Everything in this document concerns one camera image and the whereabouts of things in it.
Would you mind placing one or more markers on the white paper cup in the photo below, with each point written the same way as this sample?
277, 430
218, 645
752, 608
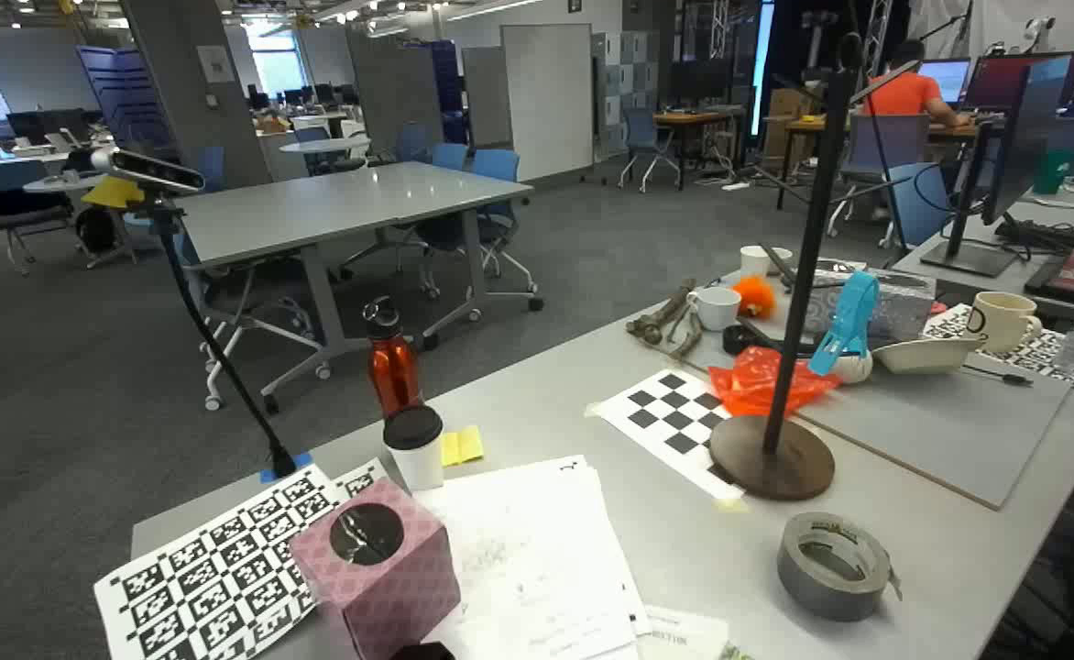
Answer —
715, 310
756, 261

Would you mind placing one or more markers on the white partition board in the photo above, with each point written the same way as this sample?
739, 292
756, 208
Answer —
547, 98

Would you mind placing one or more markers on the yellow sticky notes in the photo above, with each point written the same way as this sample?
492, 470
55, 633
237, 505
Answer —
462, 445

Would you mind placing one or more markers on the lit laptop screen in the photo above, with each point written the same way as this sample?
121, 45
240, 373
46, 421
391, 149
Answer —
947, 78

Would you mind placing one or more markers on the black office chair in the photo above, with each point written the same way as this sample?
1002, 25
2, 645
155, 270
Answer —
16, 201

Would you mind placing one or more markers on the small white paper note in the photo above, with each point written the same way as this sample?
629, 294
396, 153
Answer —
682, 637

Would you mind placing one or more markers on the person in orange shirt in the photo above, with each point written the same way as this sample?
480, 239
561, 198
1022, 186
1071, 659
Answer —
903, 93

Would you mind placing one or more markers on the gray office table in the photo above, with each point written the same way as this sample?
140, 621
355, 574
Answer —
326, 201

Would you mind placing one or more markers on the black monitor on stand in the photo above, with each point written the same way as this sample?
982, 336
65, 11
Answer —
1022, 123

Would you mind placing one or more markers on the black pen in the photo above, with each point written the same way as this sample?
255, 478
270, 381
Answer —
1015, 377

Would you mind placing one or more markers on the pink tissue box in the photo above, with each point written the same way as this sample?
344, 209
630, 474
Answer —
391, 600

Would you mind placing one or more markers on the white cup black lid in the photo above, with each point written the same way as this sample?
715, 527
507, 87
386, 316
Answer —
414, 457

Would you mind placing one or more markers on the orange fluffy toy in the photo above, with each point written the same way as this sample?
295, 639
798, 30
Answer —
756, 294

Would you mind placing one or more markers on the black white checkerboard sheet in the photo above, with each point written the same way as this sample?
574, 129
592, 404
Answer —
656, 420

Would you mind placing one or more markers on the white paper stack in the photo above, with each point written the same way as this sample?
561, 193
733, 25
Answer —
536, 552

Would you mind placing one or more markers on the black camera on gooseneck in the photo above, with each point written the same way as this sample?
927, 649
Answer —
210, 336

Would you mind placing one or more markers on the black peg stand wooden base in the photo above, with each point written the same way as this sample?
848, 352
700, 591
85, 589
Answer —
771, 462

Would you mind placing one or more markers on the printed marker tag sheet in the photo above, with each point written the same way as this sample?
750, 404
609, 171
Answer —
210, 589

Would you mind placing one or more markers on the red water bottle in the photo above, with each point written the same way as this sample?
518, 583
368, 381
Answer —
392, 373

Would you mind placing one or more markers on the gray mat board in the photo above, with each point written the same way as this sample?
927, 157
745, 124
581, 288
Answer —
949, 432

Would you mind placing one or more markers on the gray tape roll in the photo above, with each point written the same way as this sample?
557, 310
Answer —
804, 589

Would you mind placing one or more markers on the orange plastic bag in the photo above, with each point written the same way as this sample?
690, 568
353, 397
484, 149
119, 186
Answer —
756, 385

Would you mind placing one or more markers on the black ball holder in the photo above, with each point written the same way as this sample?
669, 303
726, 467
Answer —
745, 337

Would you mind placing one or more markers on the white patterned ball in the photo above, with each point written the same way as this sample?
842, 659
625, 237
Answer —
855, 368

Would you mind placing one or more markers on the cream ceramic mug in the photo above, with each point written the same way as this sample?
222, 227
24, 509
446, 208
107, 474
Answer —
1002, 324

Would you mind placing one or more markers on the yellow bag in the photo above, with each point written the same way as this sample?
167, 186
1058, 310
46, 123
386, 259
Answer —
113, 193

